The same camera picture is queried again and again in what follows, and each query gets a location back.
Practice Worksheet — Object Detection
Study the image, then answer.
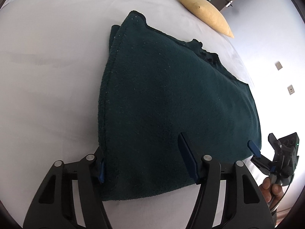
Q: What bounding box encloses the dark green knit sweater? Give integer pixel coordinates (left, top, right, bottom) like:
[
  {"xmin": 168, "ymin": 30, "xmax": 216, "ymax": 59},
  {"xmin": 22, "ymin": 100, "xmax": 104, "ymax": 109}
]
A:
[{"xmin": 98, "ymin": 11, "xmax": 262, "ymax": 201}]

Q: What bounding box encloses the person's right hand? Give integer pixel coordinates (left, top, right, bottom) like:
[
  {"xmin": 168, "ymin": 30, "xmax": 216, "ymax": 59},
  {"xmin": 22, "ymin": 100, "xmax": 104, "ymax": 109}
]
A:
[{"xmin": 259, "ymin": 177, "xmax": 284, "ymax": 206}]

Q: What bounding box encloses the yellow pillow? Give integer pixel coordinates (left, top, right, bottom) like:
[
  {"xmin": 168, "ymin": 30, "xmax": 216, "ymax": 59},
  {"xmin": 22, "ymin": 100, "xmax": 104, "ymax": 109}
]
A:
[{"xmin": 179, "ymin": 0, "xmax": 234, "ymax": 38}]

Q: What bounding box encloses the white bed sheet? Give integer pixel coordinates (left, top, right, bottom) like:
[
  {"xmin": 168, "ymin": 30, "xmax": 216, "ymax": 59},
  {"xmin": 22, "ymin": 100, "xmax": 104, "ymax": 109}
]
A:
[{"xmin": 1, "ymin": 0, "xmax": 249, "ymax": 223}]

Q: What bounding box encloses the wall socket plate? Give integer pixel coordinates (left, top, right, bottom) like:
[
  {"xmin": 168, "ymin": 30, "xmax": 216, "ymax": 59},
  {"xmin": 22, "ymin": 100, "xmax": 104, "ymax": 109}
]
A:
[{"xmin": 287, "ymin": 85, "xmax": 295, "ymax": 95}]

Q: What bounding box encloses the wall switch plate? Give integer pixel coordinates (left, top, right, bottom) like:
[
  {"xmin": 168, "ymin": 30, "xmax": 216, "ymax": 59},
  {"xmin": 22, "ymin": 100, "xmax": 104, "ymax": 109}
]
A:
[{"xmin": 275, "ymin": 61, "xmax": 283, "ymax": 70}]

